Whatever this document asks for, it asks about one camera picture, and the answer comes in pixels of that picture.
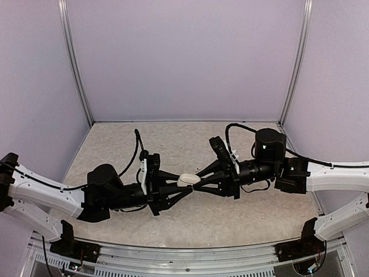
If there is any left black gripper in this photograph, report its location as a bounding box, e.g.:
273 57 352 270
106 170 193 216

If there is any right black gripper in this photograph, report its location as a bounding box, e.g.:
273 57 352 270
192 159 279 200

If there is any white earbud charging case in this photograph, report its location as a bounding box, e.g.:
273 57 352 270
177 173 201 187

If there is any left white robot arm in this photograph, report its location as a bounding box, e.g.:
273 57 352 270
1 151 193 257

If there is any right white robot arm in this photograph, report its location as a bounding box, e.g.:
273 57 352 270
193 125 368 256

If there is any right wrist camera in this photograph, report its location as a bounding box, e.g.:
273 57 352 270
209 136 240 174

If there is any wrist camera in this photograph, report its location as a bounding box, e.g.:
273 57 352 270
209 136 240 174
140 150 160 195

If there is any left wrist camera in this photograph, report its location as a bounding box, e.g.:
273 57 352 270
140 150 160 195

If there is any right camera cable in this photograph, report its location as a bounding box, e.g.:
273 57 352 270
224 123 369 168

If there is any camera cable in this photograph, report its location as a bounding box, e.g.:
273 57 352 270
224 123 369 168
118 129 149 177

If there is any left camera cable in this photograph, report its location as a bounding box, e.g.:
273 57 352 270
118 129 149 177

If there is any front aluminium rail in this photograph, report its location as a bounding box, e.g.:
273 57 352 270
27 227 349 277

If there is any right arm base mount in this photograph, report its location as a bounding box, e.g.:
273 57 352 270
275 239 326 263

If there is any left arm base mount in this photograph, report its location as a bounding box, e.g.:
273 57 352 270
50 238 101 263

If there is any right aluminium frame post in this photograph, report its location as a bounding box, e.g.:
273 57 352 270
279 0 314 129

